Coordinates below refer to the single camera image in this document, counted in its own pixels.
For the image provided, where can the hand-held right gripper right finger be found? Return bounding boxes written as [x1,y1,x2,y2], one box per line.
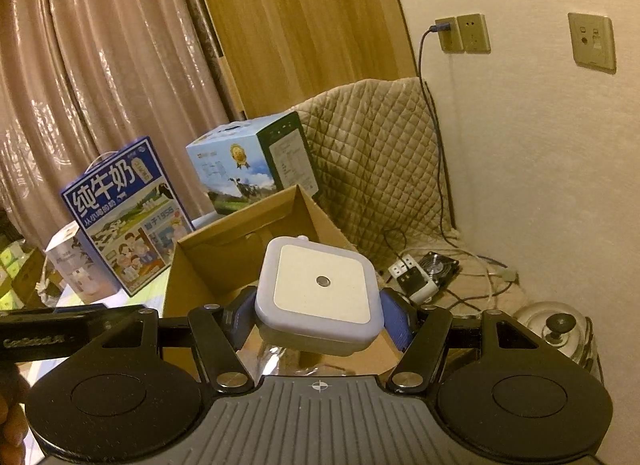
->
[378,289,558,394]

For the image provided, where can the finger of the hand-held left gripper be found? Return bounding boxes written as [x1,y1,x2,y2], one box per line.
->
[0,307,147,322]

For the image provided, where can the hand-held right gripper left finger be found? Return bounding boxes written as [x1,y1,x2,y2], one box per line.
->
[87,286,259,394]

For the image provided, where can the large cardboard box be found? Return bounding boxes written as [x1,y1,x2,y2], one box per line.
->
[162,184,409,377]

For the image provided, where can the white square night light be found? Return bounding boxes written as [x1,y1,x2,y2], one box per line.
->
[254,235,385,357]

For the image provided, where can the person's left hand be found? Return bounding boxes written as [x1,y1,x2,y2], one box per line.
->
[0,364,29,465]

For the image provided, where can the white power strip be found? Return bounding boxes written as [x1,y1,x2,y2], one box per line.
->
[388,254,442,302]

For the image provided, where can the white humidifier box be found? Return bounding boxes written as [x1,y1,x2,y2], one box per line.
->
[43,222,122,305]

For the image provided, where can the black cooling fan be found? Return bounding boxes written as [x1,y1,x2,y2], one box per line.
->
[417,252,460,292]

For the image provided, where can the carton of green tissue packs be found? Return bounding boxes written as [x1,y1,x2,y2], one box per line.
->
[0,239,43,312]

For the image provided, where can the dark blue milk carton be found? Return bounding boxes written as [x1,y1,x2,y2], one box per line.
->
[59,137,194,297]

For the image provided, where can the light blue milk carton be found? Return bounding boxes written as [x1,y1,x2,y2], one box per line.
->
[185,112,321,216]

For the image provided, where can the steel kettle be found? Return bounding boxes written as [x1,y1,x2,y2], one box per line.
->
[514,300,599,377]

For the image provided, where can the beige quilted cover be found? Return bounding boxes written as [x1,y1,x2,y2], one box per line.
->
[290,77,462,277]

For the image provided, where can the beige patterned curtain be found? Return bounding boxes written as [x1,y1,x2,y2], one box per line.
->
[0,0,242,246]

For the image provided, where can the wooden door panel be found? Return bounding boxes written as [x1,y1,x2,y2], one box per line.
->
[187,0,419,122]

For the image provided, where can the tangled floor cables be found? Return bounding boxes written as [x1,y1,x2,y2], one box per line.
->
[382,227,522,318]

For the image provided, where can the charger plug with cable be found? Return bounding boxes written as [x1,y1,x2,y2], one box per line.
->
[417,18,459,247]

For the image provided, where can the beige wall socket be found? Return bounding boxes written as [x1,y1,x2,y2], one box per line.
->
[435,17,464,52]
[462,14,490,54]

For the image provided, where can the beige wall plate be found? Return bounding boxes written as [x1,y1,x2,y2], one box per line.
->
[568,12,616,70]

